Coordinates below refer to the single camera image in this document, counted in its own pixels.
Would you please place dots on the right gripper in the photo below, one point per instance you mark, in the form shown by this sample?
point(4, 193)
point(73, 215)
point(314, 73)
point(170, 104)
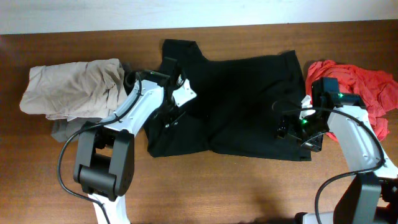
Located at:
point(287, 125)

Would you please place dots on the beige folded garment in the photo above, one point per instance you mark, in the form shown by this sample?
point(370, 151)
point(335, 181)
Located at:
point(75, 90)

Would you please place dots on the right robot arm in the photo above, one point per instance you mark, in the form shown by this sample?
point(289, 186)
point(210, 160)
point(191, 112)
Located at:
point(372, 195)

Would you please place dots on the black polo shirt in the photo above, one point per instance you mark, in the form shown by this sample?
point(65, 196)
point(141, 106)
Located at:
point(238, 105)

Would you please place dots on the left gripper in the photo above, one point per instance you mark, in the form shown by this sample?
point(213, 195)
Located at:
point(171, 119)

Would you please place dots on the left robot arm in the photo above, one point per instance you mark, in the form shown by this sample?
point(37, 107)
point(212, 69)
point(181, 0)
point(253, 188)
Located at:
point(104, 164)

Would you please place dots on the grey folded garment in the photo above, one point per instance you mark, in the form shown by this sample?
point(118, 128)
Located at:
point(63, 129)

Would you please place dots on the red crumpled shirt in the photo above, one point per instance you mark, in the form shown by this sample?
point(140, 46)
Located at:
point(377, 89)

